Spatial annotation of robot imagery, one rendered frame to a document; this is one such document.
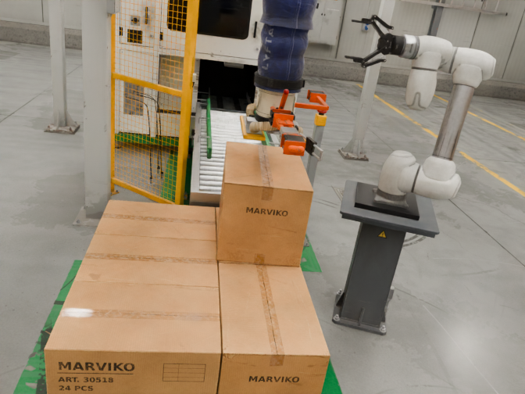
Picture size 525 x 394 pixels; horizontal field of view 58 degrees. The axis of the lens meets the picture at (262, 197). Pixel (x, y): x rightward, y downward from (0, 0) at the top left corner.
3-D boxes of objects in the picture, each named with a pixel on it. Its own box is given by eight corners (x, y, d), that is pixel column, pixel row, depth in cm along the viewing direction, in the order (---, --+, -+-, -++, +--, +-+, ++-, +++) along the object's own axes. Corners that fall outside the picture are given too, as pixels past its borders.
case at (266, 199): (219, 205, 277) (226, 141, 261) (287, 213, 281) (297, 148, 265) (216, 260, 222) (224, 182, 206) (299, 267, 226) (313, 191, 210)
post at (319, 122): (293, 238, 368) (315, 112, 328) (301, 239, 369) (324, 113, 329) (294, 243, 361) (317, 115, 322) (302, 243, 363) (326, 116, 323)
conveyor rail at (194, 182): (194, 119, 494) (196, 101, 486) (199, 119, 495) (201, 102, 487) (187, 220, 285) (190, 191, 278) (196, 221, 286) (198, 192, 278)
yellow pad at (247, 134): (239, 118, 240) (240, 109, 238) (258, 120, 241) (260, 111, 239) (243, 138, 209) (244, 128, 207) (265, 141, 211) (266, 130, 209)
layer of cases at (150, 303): (108, 259, 282) (108, 199, 266) (273, 268, 297) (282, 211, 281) (49, 434, 174) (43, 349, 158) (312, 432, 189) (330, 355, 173)
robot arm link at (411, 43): (415, 61, 187) (401, 59, 186) (406, 57, 195) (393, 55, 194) (421, 37, 183) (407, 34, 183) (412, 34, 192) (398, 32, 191)
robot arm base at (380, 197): (403, 194, 271) (405, 184, 268) (408, 209, 250) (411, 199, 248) (371, 188, 272) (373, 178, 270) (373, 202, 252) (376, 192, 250)
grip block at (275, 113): (268, 121, 203) (269, 108, 201) (291, 123, 204) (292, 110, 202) (270, 127, 195) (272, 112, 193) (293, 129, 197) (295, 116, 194)
